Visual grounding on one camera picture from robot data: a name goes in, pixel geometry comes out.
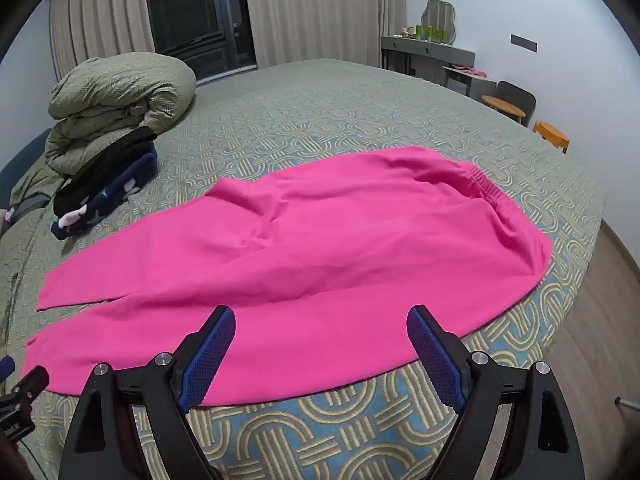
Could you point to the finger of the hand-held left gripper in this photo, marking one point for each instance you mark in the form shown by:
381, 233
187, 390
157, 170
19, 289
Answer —
5, 366
32, 382

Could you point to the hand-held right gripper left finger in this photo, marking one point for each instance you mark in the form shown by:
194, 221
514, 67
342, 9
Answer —
210, 360

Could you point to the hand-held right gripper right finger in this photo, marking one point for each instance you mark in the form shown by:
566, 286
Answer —
435, 360

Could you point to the pink pants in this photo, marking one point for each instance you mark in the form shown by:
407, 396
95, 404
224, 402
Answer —
325, 240

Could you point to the navy printed garment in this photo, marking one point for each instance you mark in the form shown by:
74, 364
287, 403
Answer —
125, 180

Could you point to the blue headboard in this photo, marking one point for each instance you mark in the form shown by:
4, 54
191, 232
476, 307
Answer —
25, 165

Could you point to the black garment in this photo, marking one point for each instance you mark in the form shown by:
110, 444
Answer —
100, 165

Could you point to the orange wooden stool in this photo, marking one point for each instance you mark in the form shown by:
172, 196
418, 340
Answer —
550, 132

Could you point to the bed with patterned bedspread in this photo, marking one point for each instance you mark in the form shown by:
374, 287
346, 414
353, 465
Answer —
350, 110

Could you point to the dark chair with wooden seat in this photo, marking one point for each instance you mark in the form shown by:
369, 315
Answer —
515, 97

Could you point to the folded green quilt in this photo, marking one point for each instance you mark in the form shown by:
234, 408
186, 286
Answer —
125, 90

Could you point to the pink item on shelf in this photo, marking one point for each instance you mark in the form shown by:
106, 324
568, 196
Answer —
470, 71

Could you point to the grey dressing table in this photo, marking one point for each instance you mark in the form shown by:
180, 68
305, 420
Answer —
425, 52

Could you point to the green cup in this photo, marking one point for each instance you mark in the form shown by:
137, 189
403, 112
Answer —
440, 35
419, 32
428, 33

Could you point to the wavy-edged mirror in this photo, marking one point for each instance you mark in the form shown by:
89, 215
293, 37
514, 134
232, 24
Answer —
440, 17

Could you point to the dark window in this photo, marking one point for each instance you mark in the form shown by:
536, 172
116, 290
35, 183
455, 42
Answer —
200, 15

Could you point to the beige curtain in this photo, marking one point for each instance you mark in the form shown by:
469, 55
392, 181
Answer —
325, 5
100, 20

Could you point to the grey wall plate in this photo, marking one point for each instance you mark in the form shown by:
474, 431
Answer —
524, 43

